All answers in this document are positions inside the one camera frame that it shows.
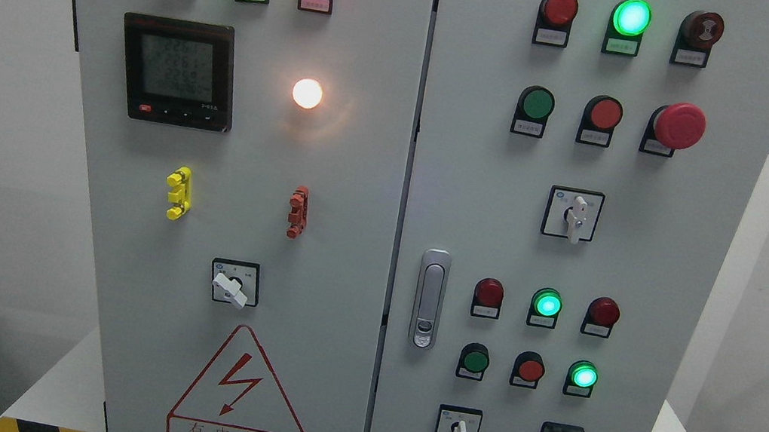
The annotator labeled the yellow terminal connector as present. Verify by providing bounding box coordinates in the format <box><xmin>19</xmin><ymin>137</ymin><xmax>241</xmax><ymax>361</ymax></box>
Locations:
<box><xmin>166</xmin><ymin>166</ymin><xmax>192</xmax><ymax>221</ymax></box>

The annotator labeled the lower white selector switch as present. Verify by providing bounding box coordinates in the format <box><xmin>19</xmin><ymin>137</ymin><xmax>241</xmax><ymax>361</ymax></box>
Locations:
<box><xmin>434</xmin><ymin>403</ymin><xmax>483</xmax><ymax>432</ymax></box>

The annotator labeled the black digital power meter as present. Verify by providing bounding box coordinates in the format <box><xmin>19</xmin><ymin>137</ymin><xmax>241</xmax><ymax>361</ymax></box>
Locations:
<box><xmin>124</xmin><ymin>12</ymin><xmax>236</xmax><ymax>133</ymax></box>

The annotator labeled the left white rotary selector switch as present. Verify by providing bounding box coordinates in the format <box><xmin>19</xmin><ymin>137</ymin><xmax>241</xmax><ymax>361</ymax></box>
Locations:
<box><xmin>211</xmin><ymin>257</ymin><xmax>261</xmax><ymax>309</ymax></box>

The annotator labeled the white glowing indicator light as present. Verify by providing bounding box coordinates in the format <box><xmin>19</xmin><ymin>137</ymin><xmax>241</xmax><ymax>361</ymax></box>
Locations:
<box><xmin>291</xmin><ymin>77</ymin><xmax>325</xmax><ymax>110</ymax></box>

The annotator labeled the grey electrical control cabinet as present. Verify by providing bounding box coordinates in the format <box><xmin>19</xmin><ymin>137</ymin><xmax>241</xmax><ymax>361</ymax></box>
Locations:
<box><xmin>0</xmin><ymin>0</ymin><xmax>769</xmax><ymax>432</ymax></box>

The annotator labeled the red push button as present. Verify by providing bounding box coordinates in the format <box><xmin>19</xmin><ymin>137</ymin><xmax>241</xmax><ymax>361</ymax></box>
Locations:
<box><xmin>509</xmin><ymin>351</ymin><xmax>545</xmax><ymax>390</ymax></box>
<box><xmin>576</xmin><ymin>95</ymin><xmax>623</xmax><ymax>148</ymax></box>

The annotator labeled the red push button lower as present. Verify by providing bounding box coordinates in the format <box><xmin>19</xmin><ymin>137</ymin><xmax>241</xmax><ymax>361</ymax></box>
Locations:
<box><xmin>509</xmin><ymin>351</ymin><xmax>545</xmax><ymax>390</ymax></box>

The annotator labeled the green lit push button lower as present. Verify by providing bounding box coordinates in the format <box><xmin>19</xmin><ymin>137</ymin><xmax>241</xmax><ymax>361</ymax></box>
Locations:
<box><xmin>562</xmin><ymin>360</ymin><xmax>599</xmax><ymax>398</ymax></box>

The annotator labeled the dark red indicator middle left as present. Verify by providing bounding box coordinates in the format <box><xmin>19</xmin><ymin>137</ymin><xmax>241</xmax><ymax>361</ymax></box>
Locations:
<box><xmin>470</xmin><ymin>277</ymin><xmax>505</xmax><ymax>320</ymax></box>

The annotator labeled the red emergency stop mushroom button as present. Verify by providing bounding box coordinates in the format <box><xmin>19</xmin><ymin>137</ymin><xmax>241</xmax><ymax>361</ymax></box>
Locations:
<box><xmin>639</xmin><ymin>102</ymin><xmax>707</xmax><ymax>158</ymax></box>

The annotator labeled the dark red buzzer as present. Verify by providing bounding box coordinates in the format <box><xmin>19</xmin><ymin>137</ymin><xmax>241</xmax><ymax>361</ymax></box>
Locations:
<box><xmin>669</xmin><ymin>10</ymin><xmax>725</xmax><ymax>69</ymax></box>

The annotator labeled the green indicator light middle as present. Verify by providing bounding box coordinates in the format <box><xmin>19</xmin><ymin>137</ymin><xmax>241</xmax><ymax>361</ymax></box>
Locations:
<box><xmin>525</xmin><ymin>286</ymin><xmax>563</xmax><ymax>330</ymax></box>

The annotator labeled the red terminal connector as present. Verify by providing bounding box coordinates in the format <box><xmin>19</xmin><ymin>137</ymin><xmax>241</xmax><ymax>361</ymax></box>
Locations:
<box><xmin>286</xmin><ymin>185</ymin><xmax>310</xmax><ymax>240</ymax></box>

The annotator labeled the silver cabinet door handle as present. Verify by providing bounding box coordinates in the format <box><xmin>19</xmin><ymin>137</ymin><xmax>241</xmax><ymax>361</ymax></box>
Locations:
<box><xmin>409</xmin><ymin>248</ymin><xmax>452</xmax><ymax>350</ymax></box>

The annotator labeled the dark red indicator middle right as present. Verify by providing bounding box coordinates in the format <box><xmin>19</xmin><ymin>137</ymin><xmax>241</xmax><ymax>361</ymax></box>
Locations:
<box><xmin>580</xmin><ymin>297</ymin><xmax>621</xmax><ymax>339</ymax></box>

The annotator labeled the dark red indicator top right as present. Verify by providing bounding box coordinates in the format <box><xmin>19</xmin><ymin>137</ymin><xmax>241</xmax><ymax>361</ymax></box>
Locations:
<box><xmin>531</xmin><ymin>0</ymin><xmax>579</xmax><ymax>48</ymax></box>

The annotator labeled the green push button upper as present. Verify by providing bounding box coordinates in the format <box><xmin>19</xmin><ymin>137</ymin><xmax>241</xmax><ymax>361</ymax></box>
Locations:
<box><xmin>510</xmin><ymin>85</ymin><xmax>555</xmax><ymax>139</ymax></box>

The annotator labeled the dark red indicator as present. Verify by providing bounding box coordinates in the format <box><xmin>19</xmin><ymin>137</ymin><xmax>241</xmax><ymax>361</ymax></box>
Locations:
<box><xmin>470</xmin><ymin>277</ymin><xmax>505</xmax><ymax>320</ymax></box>
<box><xmin>531</xmin><ymin>0</ymin><xmax>579</xmax><ymax>48</ymax></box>
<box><xmin>580</xmin><ymin>297</ymin><xmax>621</xmax><ymax>339</ymax></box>

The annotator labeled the upper right white selector switch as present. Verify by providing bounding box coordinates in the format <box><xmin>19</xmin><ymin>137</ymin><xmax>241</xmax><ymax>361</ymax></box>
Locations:
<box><xmin>540</xmin><ymin>185</ymin><xmax>605</xmax><ymax>244</ymax></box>

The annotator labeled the red push button upper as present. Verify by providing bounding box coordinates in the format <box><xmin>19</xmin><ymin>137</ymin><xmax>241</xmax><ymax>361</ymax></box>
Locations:
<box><xmin>576</xmin><ymin>95</ymin><xmax>623</xmax><ymax>148</ymax></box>

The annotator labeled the red triangle electrical warning sticker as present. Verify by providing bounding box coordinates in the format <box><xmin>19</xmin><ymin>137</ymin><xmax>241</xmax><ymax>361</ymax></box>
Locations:
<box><xmin>167</xmin><ymin>324</ymin><xmax>305</xmax><ymax>432</ymax></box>

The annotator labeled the green indicator light top right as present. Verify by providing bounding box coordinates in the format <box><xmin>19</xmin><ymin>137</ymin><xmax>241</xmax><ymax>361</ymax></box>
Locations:
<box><xmin>602</xmin><ymin>0</ymin><xmax>652</xmax><ymax>57</ymax></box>

